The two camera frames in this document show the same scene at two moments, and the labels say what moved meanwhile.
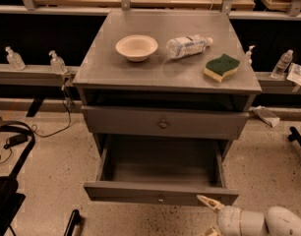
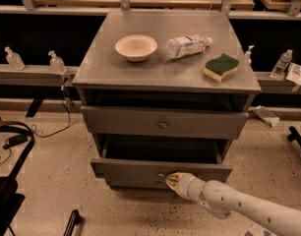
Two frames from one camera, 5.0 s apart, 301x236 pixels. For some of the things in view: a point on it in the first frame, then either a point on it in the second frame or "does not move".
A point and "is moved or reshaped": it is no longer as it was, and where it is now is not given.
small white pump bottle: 249,55 does not move
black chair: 7,200 does not move
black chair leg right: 294,136 does not move
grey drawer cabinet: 166,81 does not move
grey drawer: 161,169 is moved or reshaped
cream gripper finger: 214,206 -> 173,179
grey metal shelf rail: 32,75 does not move
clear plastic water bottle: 187,45 does not move
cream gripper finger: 213,232 -> 172,185
